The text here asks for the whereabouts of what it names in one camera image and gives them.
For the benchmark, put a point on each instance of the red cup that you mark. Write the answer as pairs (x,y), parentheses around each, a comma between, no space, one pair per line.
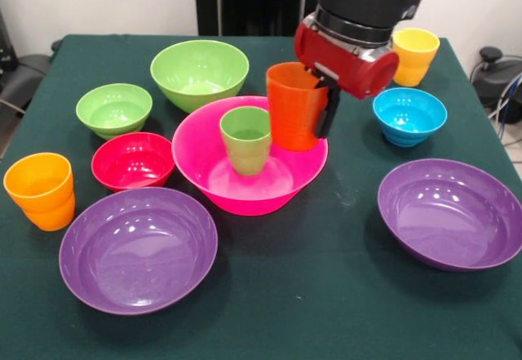
(291,115)

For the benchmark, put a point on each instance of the large pink bowl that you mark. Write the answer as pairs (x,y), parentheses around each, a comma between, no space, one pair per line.
(195,152)

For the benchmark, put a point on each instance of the small red bowl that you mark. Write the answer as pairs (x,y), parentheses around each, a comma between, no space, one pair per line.
(134,164)

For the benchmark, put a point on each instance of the yellow cup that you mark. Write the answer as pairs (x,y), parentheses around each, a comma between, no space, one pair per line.
(416,58)

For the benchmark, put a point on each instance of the orange cup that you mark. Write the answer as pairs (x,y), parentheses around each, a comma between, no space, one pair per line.
(41,192)

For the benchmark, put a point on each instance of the dark green tablecloth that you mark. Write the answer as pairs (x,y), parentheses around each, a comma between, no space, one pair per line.
(285,294)

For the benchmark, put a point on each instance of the black floor stand base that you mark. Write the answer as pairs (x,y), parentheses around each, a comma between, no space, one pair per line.
(20,78)
(495,74)

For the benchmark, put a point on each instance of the blue bowl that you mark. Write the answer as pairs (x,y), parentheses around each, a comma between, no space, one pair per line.
(410,117)

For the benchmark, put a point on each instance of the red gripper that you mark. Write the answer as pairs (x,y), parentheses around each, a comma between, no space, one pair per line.
(350,70)

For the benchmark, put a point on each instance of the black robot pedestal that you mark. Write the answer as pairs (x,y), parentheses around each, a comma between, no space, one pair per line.
(253,1)

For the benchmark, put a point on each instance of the small green bowl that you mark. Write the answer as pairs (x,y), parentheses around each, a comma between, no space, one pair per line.
(114,109)

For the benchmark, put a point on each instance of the green cup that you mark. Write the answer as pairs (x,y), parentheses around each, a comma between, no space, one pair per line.
(244,152)

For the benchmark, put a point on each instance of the large green bowl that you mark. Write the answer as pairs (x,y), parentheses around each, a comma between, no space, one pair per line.
(200,70)

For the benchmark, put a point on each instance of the purple bowl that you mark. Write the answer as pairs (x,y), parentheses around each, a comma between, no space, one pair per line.
(138,254)
(448,217)

